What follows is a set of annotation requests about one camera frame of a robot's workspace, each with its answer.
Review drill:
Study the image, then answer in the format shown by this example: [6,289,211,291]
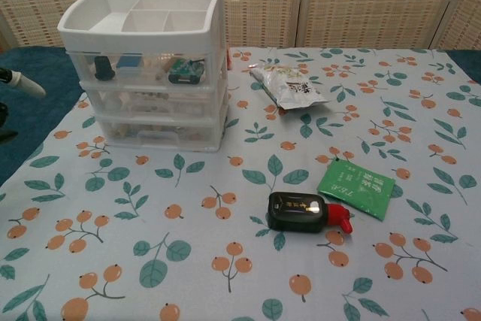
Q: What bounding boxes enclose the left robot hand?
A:
[0,67,47,145]

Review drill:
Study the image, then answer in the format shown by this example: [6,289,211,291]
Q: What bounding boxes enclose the clear drawer with bead chain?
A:
[80,82,222,121]

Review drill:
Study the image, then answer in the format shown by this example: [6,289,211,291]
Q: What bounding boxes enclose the white plastic drawer organizer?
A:
[56,0,229,153]

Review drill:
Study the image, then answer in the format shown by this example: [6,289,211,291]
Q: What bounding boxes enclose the clear drawer with green board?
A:
[73,52,216,87]

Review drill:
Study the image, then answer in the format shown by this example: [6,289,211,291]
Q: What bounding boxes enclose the clear plastic drawer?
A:
[93,114,222,153]

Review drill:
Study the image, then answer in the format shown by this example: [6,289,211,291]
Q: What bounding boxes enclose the dark green cone piece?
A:
[93,56,116,81]

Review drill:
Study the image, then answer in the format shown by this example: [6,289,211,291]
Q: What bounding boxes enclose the small blue box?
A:
[116,56,142,70]

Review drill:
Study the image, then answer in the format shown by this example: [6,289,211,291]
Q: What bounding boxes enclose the green circuit board gadget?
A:
[168,58,207,84]

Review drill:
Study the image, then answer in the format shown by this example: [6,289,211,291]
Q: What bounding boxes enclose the white snack bag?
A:
[250,65,331,111]

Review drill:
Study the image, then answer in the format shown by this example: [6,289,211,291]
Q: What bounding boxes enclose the floral print tablecloth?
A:
[0,47,481,321]

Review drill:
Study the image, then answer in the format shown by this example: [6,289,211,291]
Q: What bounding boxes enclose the black ink bottle red cap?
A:
[267,191,355,235]

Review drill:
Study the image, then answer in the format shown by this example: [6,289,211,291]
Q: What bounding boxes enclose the green tea packet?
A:
[316,158,397,222]

